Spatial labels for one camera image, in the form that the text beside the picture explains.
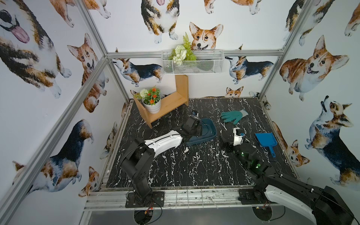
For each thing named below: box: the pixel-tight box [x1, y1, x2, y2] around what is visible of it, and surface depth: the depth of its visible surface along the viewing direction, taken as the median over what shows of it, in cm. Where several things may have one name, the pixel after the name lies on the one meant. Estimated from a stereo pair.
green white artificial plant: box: [168, 31, 197, 66], surface depth 82 cm
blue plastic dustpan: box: [255, 132, 278, 158], surface depth 97 cm
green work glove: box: [220, 109, 249, 125], surface depth 111 cm
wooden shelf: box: [133, 74, 189, 129], surface depth 109 cm
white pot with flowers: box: [133, 85, 162, 115], surface depth 97 cm
